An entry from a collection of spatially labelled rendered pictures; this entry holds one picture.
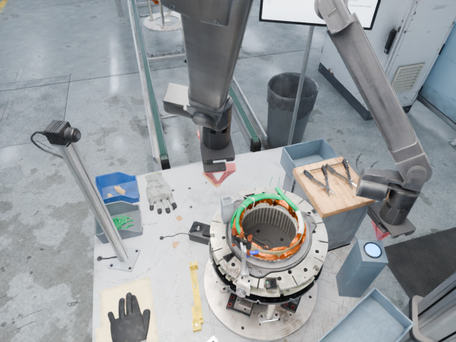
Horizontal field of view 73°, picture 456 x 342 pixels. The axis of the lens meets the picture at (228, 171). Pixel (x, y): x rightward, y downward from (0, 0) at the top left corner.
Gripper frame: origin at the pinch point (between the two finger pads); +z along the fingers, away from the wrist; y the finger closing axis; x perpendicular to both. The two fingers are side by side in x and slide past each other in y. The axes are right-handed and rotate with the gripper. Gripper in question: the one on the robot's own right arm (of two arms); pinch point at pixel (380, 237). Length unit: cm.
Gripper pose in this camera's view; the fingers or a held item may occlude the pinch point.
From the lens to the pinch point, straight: 94.1
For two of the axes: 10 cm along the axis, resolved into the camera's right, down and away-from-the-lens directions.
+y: 2.7, 6.5, -7.1
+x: 9.6, -2.1, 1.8
